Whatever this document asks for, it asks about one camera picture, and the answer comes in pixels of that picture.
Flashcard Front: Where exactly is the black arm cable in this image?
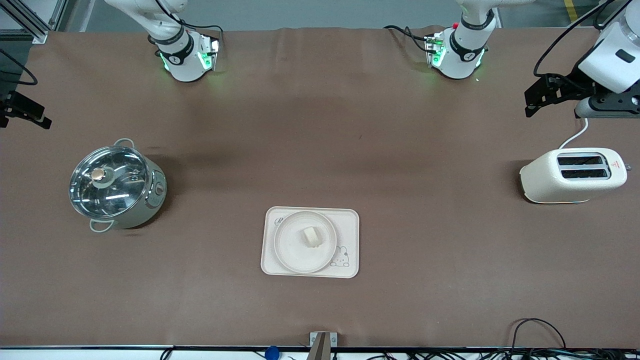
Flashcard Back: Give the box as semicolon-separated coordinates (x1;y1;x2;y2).
533;0;617;79
0;48;39;87

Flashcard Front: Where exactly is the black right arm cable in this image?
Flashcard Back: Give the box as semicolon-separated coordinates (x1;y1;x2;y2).
0;48;39;87

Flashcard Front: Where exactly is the black looped cable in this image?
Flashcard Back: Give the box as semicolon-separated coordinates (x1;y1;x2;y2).
510;317;568;351

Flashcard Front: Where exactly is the grey metal mounting bracket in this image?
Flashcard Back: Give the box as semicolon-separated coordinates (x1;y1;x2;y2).
309;331;338;349

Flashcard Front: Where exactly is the aluminium frame profile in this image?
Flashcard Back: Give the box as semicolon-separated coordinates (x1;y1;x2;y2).
0;0;69;45

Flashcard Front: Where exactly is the brown camera post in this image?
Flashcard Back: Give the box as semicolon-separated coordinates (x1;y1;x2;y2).
305;333;332;360

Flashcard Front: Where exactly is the black cable bundle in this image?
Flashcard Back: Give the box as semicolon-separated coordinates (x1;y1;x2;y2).
340;348;640;360

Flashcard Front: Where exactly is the cream rabbit print tray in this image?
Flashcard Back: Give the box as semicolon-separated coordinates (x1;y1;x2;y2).
260;206;360;279

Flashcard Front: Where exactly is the white steamed bun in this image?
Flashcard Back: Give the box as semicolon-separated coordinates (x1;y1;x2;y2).
300;225;323;249

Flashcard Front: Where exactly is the cream round plate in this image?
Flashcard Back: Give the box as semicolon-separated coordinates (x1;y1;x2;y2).
273;210;338;275

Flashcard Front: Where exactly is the glass pot lid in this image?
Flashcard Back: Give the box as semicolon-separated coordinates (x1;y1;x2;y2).
69;145;151;220

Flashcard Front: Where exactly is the brown table mat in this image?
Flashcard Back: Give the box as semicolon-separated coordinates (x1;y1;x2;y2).
0;25;640;349

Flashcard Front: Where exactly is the steel pot with glass lid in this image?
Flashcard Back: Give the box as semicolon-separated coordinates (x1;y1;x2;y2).
69;138;168;234

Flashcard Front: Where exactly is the white toaster power cord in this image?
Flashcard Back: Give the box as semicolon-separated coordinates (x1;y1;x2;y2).
558;117;590;150

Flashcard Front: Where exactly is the cream two-slot toaster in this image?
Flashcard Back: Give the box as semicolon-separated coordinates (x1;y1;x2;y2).
519;147;632;205

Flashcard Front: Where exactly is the metal base connector bracket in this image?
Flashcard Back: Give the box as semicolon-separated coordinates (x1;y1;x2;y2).
199;34;222;72
424;32;447;69

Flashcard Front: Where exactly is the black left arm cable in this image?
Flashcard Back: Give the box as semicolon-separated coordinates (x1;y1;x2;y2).
533;0;617;79

